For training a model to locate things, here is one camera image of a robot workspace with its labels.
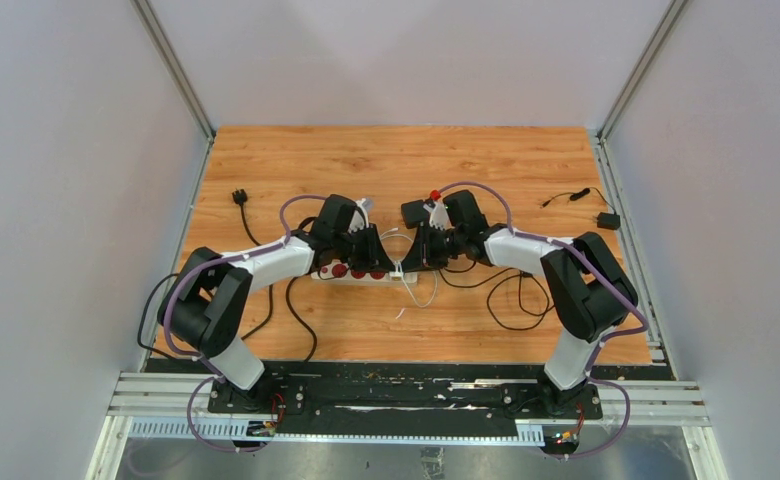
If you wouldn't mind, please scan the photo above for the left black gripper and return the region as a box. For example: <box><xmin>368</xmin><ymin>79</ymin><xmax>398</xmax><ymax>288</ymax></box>
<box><xmin>334</xmin><ymin>226</ymin><xmax>394</xmax><ymax>277</ymax></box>

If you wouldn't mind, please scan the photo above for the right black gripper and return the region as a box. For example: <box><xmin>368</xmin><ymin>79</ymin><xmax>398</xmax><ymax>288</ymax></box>
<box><xmin>401</xmin><ymin>226</ymin><xmax>465</xmax><ymax>278</ymax></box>

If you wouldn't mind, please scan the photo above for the white red power strip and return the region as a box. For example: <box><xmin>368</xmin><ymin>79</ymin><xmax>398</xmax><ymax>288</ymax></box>
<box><xmin>310</xmin><ymin>260</ymin><xmax>418</xmax><ymax>287</ymax></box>

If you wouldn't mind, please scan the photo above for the small black plug adapter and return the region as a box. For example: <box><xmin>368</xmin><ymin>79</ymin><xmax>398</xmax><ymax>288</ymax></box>
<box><xmin>539</xmin><ymin>186</ymin><xmax>623</xmax><ymax>231</ymax></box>

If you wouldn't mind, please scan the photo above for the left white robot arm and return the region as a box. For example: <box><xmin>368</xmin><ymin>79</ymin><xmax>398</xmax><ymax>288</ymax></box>
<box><xmin>157</xmin><ymin>194</ymin><xmax>396</xmax><ymax>413</ymax></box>

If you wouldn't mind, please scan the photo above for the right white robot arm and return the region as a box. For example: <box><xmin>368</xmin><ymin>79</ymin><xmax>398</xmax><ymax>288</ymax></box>
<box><xmin>401</xmin><ymin>190</ymin><xmax>640</xmax><ymax>418</ymax></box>

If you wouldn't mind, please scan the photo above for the black power strip plug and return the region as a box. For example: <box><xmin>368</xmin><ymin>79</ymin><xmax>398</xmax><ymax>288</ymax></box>
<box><xmin>231</xmin><ymin>189</ymin><xmax>248</xmax><ymax>206</ymax></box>

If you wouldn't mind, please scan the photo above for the large black power adapter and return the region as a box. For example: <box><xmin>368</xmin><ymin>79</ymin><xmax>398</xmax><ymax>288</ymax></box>
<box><xmin>400</xmin><ymin>200</ymin><xmax>430</xmax><ymax>229</ymax></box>

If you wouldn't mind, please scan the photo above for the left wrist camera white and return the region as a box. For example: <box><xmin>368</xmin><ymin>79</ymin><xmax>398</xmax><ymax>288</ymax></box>
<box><xmin>352</xmin><ymin>197</ymin><xmax>373</xmax><ymax>230</ymax></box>

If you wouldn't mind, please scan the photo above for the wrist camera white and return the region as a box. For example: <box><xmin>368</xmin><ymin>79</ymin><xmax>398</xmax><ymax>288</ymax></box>
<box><xmin>352</xmin><ymin>197</ymin><xmax>373</xmax><ymax>230</ymax></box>
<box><xmin>426</xmin><ymin>190</ymin><xmax>451</xmax><ymax>230</ymax></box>

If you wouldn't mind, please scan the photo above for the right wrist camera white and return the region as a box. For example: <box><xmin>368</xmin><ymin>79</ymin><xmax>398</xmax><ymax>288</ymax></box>
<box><xmin>426</xmin><ymin>190</ymin><xmax>451</xmax><ymax>230</ymax></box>

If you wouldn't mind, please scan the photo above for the black adapter cable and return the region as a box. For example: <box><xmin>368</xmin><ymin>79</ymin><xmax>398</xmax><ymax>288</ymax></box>
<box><xmin>437</xmin><ymin>261</ymin><xmax>557</xmax><ymax>332</ymax></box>

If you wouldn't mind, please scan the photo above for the black power strip cord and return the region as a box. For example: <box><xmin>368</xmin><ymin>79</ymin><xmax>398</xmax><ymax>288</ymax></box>
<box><xmin>136</xmin><ymin>205</ymin><xmax>318</xmax><ymax>364</ymax></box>

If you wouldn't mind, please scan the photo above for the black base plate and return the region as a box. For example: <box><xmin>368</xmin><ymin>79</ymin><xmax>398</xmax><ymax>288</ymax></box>
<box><xmin>207</xmin><ymin>361</ymin><xmax>603</xmax><ymax>437</ymax></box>

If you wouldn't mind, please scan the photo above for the right aluminium frame post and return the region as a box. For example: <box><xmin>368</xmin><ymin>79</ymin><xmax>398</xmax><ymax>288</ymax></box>
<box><xmin>597</xmin><ymin>0</ymin><xmax>690</xmax><ymax>143</ymax></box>

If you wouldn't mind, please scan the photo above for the aluminium frame post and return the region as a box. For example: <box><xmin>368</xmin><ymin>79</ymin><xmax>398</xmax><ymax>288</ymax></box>
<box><xmin>597</xmin><ymin>0</ymin><xmax>690</xmax><ymax>143</ymax></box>
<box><xmin>130</xmin><ymin>0</ymin><xmax>216</xmax><ymax>144</ymax></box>

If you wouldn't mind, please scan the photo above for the left aluminium frame post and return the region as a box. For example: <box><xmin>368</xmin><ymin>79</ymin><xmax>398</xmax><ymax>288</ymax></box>
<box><xmin>130</xmin><ymin>0</ymin><xmax>216</xmax><ymax>144</ymax></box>

